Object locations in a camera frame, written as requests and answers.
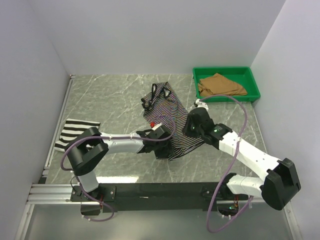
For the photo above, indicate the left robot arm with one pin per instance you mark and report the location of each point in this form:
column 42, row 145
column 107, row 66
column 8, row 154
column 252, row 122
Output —
column 88, row 149

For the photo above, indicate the aluminium front rail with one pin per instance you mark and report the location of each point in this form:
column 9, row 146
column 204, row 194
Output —
column 59, row 194

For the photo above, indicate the black base beam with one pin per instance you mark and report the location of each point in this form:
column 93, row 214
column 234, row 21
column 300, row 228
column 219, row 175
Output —
column 156, row 196

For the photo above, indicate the wide black white striped tank top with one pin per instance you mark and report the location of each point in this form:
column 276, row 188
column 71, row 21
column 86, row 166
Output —
column 72, row 128

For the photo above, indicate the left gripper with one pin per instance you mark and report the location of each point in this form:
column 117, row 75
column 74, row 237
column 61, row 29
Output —
column 168, row 150

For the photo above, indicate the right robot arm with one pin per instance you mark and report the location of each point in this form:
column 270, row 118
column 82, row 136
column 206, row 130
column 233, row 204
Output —
column 277, row 181

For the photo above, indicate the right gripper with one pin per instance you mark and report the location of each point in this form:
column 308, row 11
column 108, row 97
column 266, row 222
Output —
column 189, row 121

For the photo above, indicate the thin striped tank top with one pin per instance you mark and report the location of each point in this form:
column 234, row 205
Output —
column 162, row 105

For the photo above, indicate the tan tank top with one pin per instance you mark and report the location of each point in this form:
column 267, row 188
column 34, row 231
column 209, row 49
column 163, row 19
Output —
column 220, row 85

